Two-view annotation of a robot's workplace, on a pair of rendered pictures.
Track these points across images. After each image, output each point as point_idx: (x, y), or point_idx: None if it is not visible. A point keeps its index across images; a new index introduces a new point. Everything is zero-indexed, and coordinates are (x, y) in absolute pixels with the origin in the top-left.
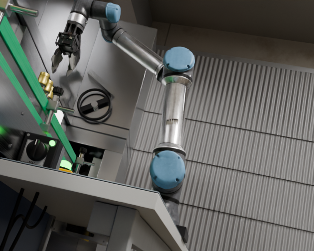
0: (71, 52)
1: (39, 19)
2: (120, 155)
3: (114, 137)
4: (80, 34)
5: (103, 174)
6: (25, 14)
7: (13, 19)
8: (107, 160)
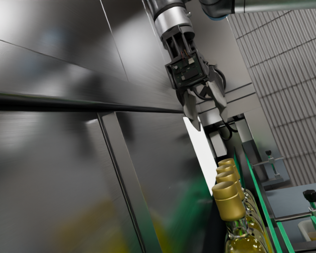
0: (202, 81)
1: (121, 68)
2: (260, 108)
3: (244, 97)
4: (191, 39)
5: (257, 133)
6: (93, 95)
7: (80, 128)
8: (252, 120)
